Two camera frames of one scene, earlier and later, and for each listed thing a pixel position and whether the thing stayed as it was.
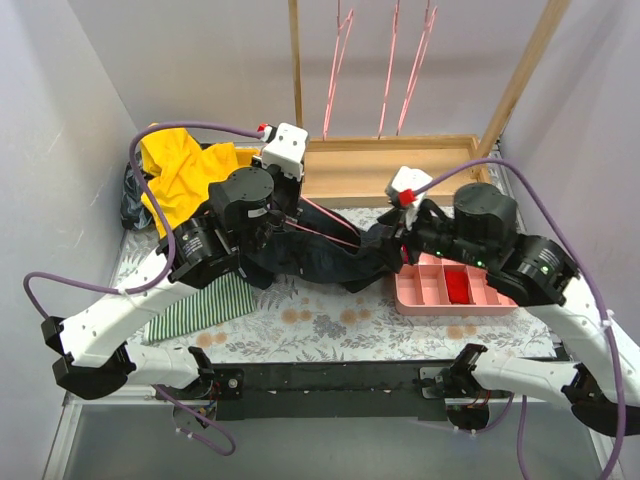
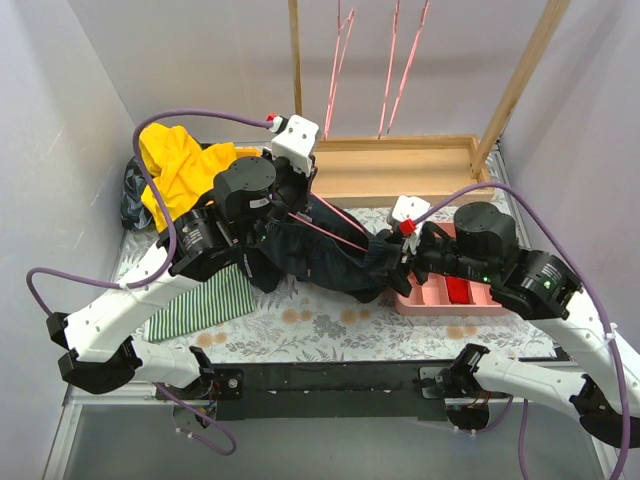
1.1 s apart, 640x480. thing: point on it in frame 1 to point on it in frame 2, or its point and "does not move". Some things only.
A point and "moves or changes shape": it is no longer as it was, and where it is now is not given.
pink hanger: [320, 235] to [329, 231]
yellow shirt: [182, 170] does not move
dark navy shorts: [323, 247] moves or changes shape
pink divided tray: [434, 285] does not move
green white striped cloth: [228, 297] does not move
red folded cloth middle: [457, 287] does not move
